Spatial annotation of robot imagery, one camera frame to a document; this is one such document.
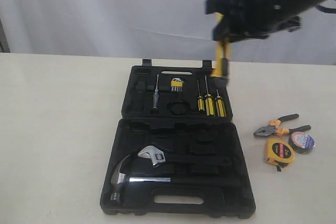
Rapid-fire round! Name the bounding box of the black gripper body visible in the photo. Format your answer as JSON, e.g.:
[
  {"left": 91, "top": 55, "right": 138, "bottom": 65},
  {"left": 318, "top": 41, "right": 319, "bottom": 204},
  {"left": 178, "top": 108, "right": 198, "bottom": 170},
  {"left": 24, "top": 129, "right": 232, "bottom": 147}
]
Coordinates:
[{"left": 225, "top": 0, "right": 301, "bottom": 43}]

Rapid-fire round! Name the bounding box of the yellow utility knife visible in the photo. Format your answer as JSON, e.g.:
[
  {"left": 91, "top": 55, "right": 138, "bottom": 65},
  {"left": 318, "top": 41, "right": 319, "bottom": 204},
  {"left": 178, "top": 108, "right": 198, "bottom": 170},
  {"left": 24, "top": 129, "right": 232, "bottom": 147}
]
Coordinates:
[{"left": 211, "top": 13, "right": 230, "bottom": 89}]

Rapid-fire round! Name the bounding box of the combination pliers orange black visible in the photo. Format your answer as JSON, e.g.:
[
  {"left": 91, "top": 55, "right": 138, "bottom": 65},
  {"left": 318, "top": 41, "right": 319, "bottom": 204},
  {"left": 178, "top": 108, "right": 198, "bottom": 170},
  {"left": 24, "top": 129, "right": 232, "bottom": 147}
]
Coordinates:
[{"left": 253, "top": 113, "right": 311, "bottom": 137}]

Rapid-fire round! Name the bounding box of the black plastic tool case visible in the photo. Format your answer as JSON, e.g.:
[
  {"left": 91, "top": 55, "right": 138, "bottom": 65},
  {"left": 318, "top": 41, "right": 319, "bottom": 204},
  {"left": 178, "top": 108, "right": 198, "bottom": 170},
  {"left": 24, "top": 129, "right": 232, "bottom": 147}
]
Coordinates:
[{"left": 100, "top": 59, "right": 256, "bottom": 219}]

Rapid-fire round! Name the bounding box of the yellow tape measure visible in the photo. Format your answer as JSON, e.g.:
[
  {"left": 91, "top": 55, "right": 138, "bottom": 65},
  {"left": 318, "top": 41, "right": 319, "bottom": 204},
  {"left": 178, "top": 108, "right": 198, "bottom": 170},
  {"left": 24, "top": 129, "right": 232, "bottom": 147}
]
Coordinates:
[{"left": 264, "top": 138, "right": 295, "bottom": 172}]

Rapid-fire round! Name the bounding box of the black electrical tape roll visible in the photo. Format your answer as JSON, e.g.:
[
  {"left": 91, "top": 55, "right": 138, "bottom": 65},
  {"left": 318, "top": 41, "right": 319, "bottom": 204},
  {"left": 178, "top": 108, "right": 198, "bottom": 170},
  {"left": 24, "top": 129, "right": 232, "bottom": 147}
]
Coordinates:
[{"left": 288, "top": 132, "right": 315, "bottom": 154}]

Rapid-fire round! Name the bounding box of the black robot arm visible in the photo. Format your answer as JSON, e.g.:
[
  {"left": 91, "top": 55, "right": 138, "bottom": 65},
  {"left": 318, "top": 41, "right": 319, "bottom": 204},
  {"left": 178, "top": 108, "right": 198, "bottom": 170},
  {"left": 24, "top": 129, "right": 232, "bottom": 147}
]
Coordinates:
[{"left": 205, "top": 0, "right": 326, "bottom": 42}]

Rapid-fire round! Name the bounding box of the white backdrop curtain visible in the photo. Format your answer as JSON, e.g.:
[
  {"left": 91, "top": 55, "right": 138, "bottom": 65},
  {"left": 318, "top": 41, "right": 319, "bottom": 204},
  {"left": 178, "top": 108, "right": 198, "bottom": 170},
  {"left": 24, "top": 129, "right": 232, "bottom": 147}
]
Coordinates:
[{"left": 0, "top": 0, "right": 336, "bottom": 66}]

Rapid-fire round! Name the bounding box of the hex key set yellow holder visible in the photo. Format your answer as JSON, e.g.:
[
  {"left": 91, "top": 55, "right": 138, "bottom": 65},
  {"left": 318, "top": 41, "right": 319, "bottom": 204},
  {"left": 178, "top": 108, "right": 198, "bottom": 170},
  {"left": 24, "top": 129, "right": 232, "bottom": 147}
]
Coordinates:
[{"left": 171, "top": 78, "right": 184, "bottom": 92}]

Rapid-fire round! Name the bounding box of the middle yellow black screwdriver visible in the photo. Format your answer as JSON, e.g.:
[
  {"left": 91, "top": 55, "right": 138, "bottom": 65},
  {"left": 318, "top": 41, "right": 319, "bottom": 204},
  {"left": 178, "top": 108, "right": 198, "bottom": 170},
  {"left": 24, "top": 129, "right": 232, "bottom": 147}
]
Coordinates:
[{"left": 205, "top": 76, "right": 215, "bottom": 116}]

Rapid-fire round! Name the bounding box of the small yellow black screwdriver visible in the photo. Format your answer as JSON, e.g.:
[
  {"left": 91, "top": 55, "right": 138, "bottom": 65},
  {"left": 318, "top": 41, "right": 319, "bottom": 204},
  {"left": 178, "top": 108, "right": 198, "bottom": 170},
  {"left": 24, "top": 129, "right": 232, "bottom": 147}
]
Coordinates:
[{"left": 197, "top": 80, "right": 205, "bottom": 111}]

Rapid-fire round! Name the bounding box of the right yellow black screwdriver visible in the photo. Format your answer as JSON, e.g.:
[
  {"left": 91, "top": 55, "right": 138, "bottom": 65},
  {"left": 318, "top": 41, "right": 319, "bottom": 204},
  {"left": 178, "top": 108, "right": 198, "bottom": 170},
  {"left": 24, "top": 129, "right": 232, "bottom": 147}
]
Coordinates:
[{"left": 215, "top": 89, "right": 226, "bottom": 117}]

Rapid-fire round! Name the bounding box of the clear voltage tester screwdriver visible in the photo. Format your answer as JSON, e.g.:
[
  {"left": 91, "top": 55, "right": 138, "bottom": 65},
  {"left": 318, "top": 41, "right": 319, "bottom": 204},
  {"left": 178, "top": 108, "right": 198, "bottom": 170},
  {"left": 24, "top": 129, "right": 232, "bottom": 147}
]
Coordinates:
[{"left": 152, "top": 74, "right": 159, "bottom": 112}]

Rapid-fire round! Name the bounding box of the adjustable wrench black handle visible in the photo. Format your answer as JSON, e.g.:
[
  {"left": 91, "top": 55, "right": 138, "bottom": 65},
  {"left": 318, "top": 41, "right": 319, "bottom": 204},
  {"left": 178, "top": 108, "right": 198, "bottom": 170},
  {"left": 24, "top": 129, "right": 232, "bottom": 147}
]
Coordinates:
[{"left": 137, "top": 145, "right": 232, "bottom": 167}]

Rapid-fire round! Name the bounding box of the claw hammer black handle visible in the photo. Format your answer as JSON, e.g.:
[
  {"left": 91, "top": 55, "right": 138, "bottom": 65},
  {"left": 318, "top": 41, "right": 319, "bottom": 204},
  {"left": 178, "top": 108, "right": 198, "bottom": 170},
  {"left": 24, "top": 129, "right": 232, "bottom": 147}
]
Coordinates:
[{"left": 110, "top": 155, "right": 242, "bottom": 204}]

